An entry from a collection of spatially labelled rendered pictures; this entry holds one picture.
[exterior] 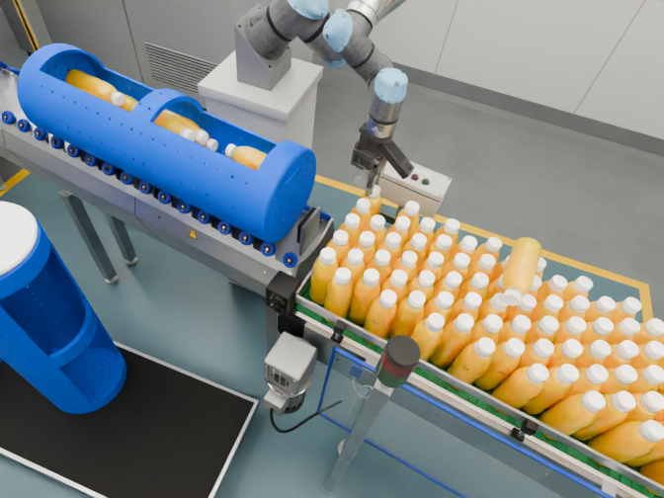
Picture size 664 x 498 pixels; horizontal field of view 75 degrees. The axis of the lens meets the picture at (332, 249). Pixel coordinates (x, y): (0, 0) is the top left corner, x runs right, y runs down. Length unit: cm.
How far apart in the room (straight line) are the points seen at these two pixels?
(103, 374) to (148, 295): 51
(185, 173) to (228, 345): 115
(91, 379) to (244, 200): 119
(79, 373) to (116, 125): 111
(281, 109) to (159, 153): 41
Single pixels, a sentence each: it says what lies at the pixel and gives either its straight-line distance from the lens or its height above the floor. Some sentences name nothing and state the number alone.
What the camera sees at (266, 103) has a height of 115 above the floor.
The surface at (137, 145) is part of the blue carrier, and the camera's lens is 131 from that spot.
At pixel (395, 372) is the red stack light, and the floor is 123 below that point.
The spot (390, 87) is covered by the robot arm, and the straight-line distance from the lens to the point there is 106.
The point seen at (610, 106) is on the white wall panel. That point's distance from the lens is 410.
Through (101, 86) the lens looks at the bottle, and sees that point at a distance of 161.
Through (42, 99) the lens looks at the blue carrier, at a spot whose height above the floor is 116.
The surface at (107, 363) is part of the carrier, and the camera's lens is 208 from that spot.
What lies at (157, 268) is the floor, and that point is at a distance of 248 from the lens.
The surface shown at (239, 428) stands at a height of 15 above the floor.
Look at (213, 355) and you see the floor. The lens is 217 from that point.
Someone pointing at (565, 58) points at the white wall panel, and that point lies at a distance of 389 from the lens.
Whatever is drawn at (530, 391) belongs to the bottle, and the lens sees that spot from 111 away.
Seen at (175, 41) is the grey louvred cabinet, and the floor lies 53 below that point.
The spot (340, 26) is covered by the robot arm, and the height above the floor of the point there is 152.
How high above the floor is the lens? 195
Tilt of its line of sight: 51 degrees down
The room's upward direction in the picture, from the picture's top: 10 degrees clockwise
